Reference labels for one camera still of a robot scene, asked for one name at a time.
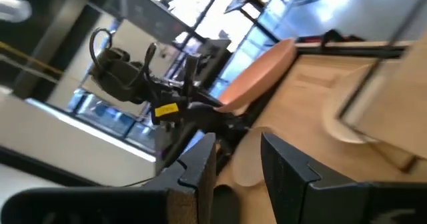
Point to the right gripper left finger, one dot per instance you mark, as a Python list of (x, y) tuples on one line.
[(193, 170)]

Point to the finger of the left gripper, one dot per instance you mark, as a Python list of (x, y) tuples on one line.
[(238, 125), (210, 109)]

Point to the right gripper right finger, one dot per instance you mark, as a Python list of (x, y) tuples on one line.
[(293, 190)]

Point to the pink plate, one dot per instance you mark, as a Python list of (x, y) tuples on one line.
[(260, 74)]

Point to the white bowl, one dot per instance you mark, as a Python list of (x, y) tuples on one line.
[(333, 117)]

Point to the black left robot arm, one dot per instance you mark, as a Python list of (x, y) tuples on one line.
[(116, 77)]

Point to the large window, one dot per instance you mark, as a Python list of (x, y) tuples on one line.
[(110, 117)]

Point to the wooden shelf with black frame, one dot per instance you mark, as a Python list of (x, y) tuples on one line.
[(393, 117)]

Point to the black table edge frame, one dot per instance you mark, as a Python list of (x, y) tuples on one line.
[(350, 52)]

